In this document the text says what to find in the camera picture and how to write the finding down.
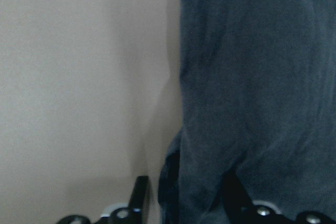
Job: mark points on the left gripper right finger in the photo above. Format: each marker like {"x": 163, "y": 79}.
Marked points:
{"x": 235, "y": 198}

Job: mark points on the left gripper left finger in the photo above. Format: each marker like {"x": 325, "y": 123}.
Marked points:
{"x": 138, "y": 197}

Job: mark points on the black graphic t-shirt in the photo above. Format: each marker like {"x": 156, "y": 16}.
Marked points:
{"x": 258, "y": 91}

